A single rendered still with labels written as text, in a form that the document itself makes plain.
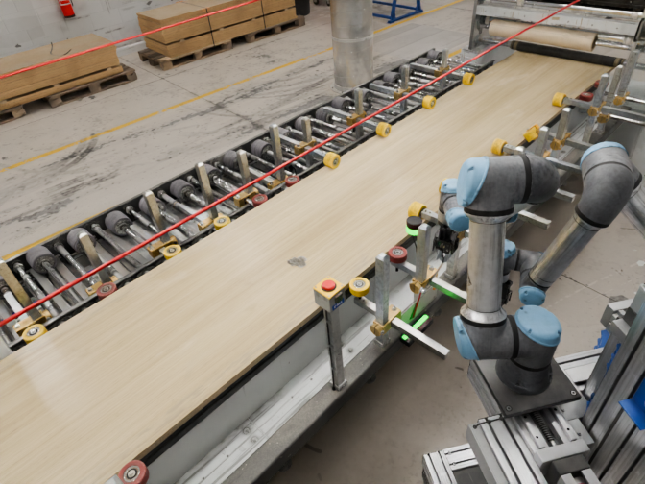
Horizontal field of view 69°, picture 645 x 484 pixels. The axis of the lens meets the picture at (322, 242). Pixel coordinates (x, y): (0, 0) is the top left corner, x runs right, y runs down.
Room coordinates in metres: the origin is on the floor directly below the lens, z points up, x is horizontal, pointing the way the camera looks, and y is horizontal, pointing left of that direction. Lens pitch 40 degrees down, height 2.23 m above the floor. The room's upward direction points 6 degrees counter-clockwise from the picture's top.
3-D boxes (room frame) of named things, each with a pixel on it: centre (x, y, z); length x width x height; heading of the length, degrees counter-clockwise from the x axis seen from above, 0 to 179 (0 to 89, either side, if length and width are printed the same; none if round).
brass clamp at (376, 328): (1.19, -0.22, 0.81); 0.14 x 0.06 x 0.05; 132
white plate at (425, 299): (1.31, -0.38, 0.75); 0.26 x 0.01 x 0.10; 132
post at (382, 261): (1.18, -0.20, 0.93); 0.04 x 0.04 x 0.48; 42
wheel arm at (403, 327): (1.17, -0.26, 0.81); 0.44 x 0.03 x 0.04; 42
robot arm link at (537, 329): (0.76, -0.53, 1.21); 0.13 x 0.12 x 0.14; 85
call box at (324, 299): (1.00, -0.01, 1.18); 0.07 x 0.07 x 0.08; 42
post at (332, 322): (1.00, 0.00, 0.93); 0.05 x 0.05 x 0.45; 42
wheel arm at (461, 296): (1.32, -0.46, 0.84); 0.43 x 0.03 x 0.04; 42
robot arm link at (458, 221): (1.19, -0.46, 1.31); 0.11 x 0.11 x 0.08; 85
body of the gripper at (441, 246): (1.28, -0.45, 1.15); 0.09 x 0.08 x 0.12; 152
